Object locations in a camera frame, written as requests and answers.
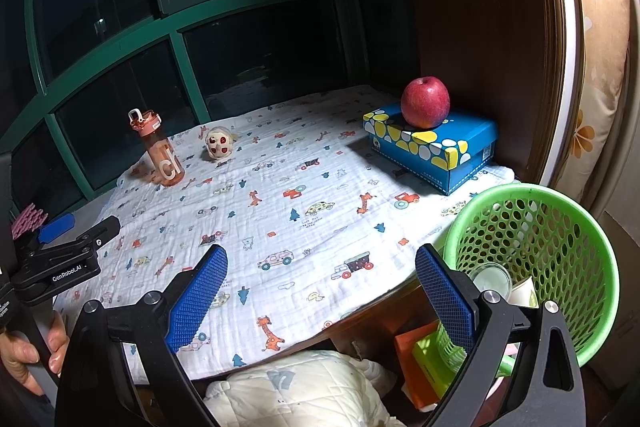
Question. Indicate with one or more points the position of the white quilted jacket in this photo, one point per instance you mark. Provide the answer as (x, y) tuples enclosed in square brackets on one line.
[(300, 392)]

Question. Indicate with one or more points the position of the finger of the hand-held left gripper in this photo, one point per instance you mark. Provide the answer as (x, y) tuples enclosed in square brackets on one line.
[(57, 227), (100, 229)]

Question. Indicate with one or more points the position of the floral beige pillow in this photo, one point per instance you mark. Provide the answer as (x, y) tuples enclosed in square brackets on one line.
[(595, 82)]

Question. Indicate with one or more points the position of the green box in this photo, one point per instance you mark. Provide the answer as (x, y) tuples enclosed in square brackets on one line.
[(432, 362)]

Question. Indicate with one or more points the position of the red apple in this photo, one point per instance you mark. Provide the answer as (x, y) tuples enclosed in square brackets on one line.
[(425, 102)]

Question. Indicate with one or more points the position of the clear plastic cup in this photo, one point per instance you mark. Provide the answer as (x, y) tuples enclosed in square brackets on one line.
[(490, 282)]

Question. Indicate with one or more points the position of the brown wooden board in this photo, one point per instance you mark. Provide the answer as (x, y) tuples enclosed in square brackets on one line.
[(475, 7)]

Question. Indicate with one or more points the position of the green window frame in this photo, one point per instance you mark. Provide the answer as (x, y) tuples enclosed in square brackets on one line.
[(175, 27)]

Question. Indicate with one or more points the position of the pink water bottle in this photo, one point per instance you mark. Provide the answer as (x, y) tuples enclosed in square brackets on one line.
[(165, 157)]

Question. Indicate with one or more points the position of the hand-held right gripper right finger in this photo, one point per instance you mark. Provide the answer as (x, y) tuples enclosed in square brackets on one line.
[(445, 302)]

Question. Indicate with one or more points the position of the blue spotted cardboard box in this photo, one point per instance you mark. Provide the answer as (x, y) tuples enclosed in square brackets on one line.
[(450, 157)]

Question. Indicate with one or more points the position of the green plastic mesh basket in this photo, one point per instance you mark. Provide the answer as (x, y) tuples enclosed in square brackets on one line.
[(575, 257)]

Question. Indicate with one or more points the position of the small beige plush toy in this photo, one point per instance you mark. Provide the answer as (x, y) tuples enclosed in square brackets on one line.
[(220, 144)]

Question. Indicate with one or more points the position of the printed white blanket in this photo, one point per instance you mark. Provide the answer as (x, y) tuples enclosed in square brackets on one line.
[(300, 217)]

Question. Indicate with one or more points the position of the orange box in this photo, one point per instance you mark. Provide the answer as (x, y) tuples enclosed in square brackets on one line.
[(407, 357)]

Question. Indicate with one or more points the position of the person's left hand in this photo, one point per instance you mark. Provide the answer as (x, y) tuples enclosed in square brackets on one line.
[(59, 342)]

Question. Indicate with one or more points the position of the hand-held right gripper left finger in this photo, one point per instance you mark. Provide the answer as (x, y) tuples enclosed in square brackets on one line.
[(195, 302)]

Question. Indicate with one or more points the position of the pink ribbed cloth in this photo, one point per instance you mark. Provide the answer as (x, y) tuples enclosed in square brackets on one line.
[(27, 219)]

